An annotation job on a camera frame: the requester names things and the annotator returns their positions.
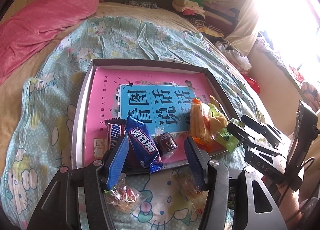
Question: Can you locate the blue Oreo cookie pack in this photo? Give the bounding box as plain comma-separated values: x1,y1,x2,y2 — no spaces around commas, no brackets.
125,116,163,173

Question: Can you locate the orange snack pack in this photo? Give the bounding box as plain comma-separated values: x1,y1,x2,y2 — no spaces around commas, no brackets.
189,97,213,145

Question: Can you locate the brown Snickers bar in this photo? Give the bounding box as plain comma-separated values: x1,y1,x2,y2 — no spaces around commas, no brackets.
104,118,141,170

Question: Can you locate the green-label pastry bag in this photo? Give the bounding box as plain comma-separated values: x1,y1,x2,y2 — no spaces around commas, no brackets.
208,104,239,153

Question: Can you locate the clear red-label snack bag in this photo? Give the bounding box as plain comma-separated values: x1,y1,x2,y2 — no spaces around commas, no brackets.
104,173,148,214

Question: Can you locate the clear yellow pastry bag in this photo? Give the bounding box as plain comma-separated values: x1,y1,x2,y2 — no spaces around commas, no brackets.
173,170,208,215

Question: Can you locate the dark candy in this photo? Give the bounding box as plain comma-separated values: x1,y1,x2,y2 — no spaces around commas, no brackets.
153,126,178,159

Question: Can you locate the black green-pea snack bag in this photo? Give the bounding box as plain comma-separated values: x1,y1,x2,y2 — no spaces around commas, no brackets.
227,186,236,210

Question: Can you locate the yellow snack packet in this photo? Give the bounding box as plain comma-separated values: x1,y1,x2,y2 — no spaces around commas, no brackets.
210,95,228,120

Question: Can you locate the red plastic bag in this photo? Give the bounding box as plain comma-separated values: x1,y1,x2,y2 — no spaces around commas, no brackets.
243,75,260,94

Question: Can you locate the pink blue children's book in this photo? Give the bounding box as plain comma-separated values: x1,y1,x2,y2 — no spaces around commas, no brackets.
84,67,216,165

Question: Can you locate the Hello Kitty blue quilt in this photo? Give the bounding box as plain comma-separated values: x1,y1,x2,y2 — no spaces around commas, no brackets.
1,16,271,229

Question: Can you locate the floral curtain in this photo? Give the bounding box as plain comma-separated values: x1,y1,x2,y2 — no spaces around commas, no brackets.
254,32,319,112

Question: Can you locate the beige bed sheet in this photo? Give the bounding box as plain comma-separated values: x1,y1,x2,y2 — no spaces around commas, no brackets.
1,3,197,172

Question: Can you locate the pile of folded clothes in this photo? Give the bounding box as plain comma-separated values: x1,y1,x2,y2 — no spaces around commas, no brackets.
172,0,252,75

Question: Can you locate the pink blanket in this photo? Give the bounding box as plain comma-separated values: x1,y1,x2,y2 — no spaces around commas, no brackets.
1,0,99,84

